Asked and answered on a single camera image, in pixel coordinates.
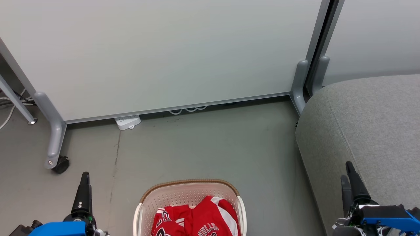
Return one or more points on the red Bulls shorts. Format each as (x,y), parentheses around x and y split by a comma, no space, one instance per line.
(213,216)

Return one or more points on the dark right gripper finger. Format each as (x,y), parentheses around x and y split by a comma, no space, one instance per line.
(359,186)
(347,196)

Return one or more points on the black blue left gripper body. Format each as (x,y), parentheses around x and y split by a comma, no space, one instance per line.
(59,229)

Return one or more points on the large white partition panel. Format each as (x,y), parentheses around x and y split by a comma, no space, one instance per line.
(170,52)

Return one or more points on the grey metal table leg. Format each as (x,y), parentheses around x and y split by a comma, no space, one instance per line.
(16,101)

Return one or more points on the narrow white partition panel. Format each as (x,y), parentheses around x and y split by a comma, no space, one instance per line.
(377,36)

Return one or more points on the white perforated laundry basket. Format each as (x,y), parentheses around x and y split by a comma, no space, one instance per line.
(183,193)

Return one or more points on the grey partition leg with caster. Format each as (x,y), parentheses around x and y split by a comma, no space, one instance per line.
(54,131)

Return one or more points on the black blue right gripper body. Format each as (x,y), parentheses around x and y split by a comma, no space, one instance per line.
(384,216)

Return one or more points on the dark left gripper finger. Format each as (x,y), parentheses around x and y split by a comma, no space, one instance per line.
(83,196)

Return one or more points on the grey fabric sofa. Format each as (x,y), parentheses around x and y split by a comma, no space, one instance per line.
(367,131)

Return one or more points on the black caster wheel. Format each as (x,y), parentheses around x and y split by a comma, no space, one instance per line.
(61,165)

